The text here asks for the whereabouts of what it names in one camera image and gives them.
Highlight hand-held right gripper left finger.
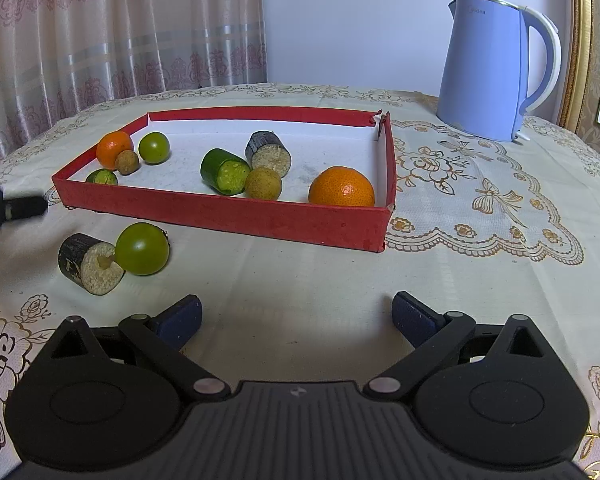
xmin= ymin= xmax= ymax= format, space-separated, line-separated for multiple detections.
xmin=45 ymin=295 xmax=233 ymax=403

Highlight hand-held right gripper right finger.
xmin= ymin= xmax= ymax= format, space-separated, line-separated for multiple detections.
xmin=362 ymin=291 xmax=548 ymax=403

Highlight small black sugarcane piece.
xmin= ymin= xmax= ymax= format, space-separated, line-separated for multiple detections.
xmin=58 ymin=233 xmax=126 ymax=296

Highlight large green tomato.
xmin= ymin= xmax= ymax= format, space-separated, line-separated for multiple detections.
xmin=115 ymin=222 xmax=171 ymax=277

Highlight short green cucumber piece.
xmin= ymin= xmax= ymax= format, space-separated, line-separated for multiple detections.
xmin=85 ymin=169 xmax=119 ymax=187

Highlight small orange tangerine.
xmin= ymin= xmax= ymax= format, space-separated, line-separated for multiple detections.
xmin=96 ymin=131 xmax=134 ymax=171

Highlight red cardboard box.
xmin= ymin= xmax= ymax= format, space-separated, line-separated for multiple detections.
xmin=51 ymin=106 xmax=397 ymax=252

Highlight small green tomato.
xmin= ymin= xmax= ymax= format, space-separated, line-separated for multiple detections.
xmin=138 ymin=131 xmax=171 ymax=165

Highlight long green cucumber piece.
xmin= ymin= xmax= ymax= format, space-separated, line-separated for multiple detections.
xmin=200 ymin=148 xmax=251 ymax=197

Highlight large yellowish longan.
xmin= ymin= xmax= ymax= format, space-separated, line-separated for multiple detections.
xmin=244 ymin=167 xmax=283 ymax=201

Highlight large black sugarcane piece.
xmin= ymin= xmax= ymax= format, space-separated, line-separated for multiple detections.
xmin=245 ymin=130 xmax=292 ymax=179

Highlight small brown longan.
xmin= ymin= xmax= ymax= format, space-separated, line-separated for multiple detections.
xmin=115 ymin=150 xmax=140 ymax=176

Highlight cream floral tablecloth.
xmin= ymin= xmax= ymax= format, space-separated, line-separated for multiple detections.
xmin=0 ymin=82 xmax=600 ymax=480

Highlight large orange tangerine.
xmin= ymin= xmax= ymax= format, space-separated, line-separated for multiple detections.
xmin=308 ymin=165 xmax=376 ymax=207

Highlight floral lace curtain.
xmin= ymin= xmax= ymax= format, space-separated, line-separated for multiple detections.
xmin=0 ymin=0 xmax=270 ymax=176

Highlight blue electric kettle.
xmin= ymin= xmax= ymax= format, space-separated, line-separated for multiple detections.
xmin=436 ymin=0 xmax=563 ymax=143

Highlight gold ornate frame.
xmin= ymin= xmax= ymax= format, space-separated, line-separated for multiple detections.
xmin=557 ymin=0 xmax=595 ymax=133

